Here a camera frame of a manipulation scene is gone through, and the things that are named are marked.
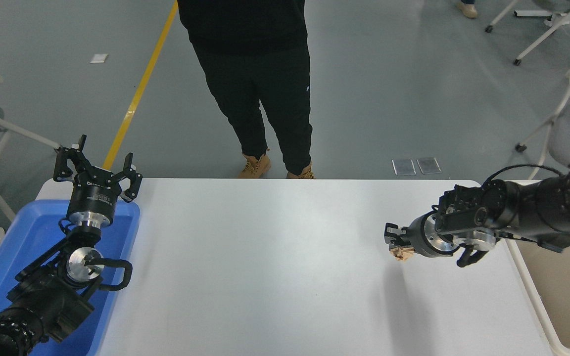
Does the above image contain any large pale bin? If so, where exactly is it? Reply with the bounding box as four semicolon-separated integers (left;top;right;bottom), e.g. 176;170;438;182
505;180;570;356

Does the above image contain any silver floor plate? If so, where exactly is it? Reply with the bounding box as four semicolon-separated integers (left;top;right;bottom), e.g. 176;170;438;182
416;157;441;175
392;158;417;176

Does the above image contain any white wheeled chair base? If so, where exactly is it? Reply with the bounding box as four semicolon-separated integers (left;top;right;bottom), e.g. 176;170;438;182
485;0;570;66

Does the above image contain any blue plastic tray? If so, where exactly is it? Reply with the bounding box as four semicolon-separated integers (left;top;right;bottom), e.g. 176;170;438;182
0;199;141;356

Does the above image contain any person in black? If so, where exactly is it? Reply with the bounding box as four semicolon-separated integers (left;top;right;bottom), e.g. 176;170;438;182
177;0;315;179

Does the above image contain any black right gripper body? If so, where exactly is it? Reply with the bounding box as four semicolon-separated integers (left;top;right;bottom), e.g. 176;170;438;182
406;212;438;259

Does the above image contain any person in blue jeans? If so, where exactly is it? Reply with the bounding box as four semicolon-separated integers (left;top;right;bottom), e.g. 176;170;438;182
456;0;478;19

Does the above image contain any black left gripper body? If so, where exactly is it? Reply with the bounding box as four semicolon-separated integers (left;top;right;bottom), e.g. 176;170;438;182
66;171;120;218

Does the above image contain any white frame chair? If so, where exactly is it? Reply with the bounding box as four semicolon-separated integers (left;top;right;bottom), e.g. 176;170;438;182
0;49;63;223

